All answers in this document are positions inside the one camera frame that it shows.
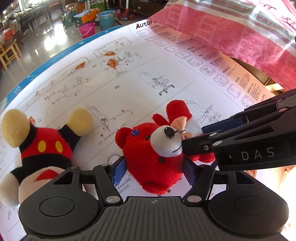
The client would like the blue table mat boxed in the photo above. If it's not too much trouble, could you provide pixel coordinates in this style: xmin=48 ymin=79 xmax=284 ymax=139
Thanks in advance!
xmin=1 ymin=26 xmax=123 ymax=109

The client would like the teal plastic bucket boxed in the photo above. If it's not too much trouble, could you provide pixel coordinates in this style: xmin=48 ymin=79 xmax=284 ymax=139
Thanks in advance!
xmin=96 ymin=9 xmax=115 ymax=31

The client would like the pink checkered cloth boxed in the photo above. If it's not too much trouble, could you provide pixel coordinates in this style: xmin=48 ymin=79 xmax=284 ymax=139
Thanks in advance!
xmin=149 ymin=0 xmax=295 ymax=90

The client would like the small wooden chair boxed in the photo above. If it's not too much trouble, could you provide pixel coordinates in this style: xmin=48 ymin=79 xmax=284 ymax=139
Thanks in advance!
xmin=1 ymin=40 xmax=21 ymax=70

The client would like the white instruction sheet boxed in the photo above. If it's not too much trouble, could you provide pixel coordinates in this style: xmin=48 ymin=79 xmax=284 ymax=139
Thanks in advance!
xmin=0 ymin=22 xmax=277 ymax=241

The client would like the red bear plush toy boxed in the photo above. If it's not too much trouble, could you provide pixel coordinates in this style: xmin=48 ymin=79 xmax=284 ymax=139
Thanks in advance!
xmin=115 ymin=100 xmax=203 ymax=195

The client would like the Mickey Mouse plush toy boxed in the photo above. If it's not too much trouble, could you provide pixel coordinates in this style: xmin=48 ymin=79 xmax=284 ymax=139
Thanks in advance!
xmin=1 ymin=108 xmax=92 ymax=208

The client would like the pink plastic bucket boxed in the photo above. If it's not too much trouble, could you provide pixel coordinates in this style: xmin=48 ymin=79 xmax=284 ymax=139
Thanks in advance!
xmin=79 ymin=23 xmax=95 ymax=39

